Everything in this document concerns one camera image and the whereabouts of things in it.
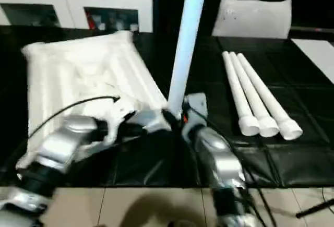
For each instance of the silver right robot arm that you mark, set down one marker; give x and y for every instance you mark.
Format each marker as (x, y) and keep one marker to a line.
(224, 159)

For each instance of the black table mat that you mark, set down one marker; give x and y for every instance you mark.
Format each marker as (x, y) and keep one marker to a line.
(300, 101)

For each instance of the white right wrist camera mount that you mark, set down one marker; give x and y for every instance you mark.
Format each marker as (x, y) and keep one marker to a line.
(197, 104)

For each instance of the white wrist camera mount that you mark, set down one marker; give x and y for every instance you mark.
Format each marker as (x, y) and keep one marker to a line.
(117, 117)
(197, 104)

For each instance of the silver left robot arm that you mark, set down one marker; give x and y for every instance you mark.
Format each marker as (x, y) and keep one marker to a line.
(57, 141)

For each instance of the white cabinet with glass doors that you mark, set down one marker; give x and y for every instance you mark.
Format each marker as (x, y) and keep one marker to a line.
(68, 2)

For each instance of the white plastic table top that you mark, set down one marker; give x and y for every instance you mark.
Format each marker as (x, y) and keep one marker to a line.
(78, 67)

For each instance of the black cabinet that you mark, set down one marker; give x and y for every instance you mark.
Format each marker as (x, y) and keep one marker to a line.
(167, 2)

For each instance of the white flat board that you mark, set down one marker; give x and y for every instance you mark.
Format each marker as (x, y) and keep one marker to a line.
(318, 54)

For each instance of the white plastic table leg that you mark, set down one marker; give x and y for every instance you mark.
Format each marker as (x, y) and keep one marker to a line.
(271, 99)
(188, 41)
(254, 96)
(240, 94)

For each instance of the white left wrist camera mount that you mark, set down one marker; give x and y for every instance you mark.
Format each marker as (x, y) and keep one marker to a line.
(117, 117)

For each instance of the black stand leg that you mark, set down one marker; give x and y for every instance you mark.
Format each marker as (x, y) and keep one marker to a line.
(315, 208)

